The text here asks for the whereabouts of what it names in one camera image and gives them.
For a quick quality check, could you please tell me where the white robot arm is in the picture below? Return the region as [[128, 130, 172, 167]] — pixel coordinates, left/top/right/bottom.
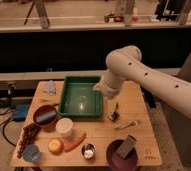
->
[[93, 45, 191, 119]]

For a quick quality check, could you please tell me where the grey brown sponge block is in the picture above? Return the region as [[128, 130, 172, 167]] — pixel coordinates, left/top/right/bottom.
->
[[117, 135, 137, 159]]

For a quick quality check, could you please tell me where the small steel cup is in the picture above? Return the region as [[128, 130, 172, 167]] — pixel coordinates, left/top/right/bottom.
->
[[81, 143, 95, 159]]

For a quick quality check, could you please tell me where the white plastic cup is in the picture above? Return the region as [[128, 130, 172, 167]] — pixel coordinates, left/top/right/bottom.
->
[[56, 118, 73, 137]]

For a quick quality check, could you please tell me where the blue plastic cup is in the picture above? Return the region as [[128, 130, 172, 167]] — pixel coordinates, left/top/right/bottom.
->
[[22, 144, 41, 163]]

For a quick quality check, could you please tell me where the green plastic tray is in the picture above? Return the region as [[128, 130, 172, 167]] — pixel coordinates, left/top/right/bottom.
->
[[58, 76, 103, 118]]

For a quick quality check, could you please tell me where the orange carrot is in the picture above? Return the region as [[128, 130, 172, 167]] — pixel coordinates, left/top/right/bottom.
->
[[64, 133, 86, 152]]

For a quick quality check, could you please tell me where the pale blue crumpled cloth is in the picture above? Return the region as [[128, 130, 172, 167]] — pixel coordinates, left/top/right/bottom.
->
[[44, 80, 56, 95]]

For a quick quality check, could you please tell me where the dark red bowl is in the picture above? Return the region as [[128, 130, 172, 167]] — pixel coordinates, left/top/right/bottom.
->
[[33, 105, 57, 128]]

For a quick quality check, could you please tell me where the yellow orange fruit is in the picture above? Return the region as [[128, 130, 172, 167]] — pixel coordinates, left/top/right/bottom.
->
[[48, 138, 63, 155]]

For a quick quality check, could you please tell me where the bunch of dark grapes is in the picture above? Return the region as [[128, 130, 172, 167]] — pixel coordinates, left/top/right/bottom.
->
[[17, 123, 40, 158]]

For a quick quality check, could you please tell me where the blue box beside table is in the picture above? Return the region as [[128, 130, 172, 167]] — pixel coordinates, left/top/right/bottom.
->
[[12, 104, 29, 122]]

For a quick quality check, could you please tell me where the black handled brush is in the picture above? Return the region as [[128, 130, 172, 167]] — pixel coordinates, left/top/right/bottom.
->
[[108, 112, 119, 122]]

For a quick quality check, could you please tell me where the black cable on floor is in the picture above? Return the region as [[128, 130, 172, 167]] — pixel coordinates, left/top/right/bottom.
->
[[0, 96, 18, 147]]

